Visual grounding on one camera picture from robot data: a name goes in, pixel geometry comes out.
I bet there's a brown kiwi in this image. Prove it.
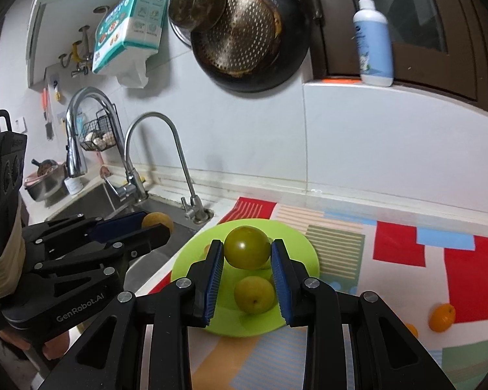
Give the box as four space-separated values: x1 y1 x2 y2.
142 212 175 236

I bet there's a black wok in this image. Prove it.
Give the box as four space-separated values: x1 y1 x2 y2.
189 0 312 93

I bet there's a small white cup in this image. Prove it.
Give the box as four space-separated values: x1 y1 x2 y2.
64 176 85 196

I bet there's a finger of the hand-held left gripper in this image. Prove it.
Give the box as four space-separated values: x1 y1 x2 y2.
22 210 146 249
28 226 172 289

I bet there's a small dark green fruit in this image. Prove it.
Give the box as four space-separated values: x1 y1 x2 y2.
224 226 271 269

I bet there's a black wire basket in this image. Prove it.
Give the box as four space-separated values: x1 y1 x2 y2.
80 109 118 153

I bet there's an orange handled brush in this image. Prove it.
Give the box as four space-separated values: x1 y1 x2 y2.
42 87 54 141

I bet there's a steel bowl with dishes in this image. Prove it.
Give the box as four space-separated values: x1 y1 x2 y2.
23 159 68 202

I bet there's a colourful patchwork tablecloth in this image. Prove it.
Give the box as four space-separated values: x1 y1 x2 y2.
146 196 488 390

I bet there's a large chrome faucet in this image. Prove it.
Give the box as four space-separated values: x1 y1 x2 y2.
66 86 148 204

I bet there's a green plate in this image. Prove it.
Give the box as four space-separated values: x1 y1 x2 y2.
170 219 320 337

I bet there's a large yellow-green pear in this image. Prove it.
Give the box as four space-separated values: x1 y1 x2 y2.
233 276 276 315

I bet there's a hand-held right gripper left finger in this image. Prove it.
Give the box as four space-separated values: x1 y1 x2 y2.
38 240 225 390

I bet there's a stainless steel sink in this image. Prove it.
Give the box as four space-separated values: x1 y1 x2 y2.
45 183 204 293

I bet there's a dark wooden window frame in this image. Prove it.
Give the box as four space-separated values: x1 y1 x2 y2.
297 0 488 116

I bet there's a thin gooseneck faucet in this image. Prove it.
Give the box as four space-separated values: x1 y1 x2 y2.
124 112 208 224

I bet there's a perforated brass strainer pan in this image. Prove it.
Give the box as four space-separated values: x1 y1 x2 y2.
197 0 283 79

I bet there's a person's left hand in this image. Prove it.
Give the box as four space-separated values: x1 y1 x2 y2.
43 330 71 361

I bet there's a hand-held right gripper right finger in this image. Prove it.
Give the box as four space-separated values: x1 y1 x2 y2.
270 240 448 390

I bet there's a paper towel pack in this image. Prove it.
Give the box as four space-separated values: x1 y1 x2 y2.
91 0 168 89

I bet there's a small brass ladle pot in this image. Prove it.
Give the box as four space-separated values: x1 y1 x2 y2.
169 0 226 33

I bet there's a white pump soap bottle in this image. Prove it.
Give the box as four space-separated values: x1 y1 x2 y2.
352 0 394 87

